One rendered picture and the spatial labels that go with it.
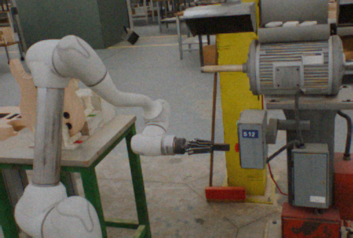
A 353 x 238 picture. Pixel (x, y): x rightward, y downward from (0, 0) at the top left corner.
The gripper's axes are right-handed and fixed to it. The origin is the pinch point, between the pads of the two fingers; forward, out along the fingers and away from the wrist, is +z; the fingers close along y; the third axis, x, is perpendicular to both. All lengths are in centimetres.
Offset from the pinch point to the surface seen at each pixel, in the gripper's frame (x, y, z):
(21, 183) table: -27, -4, -113
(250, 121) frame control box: 14.6, 6.4, 13.8
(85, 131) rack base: -1, -15, -75
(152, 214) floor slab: -98, -82, -75
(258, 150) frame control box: 3.0, 8.0, 16.7
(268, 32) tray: 45, -20, 19
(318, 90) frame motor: 19.5, -17.8, 39.3
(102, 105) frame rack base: 7, -33, -73
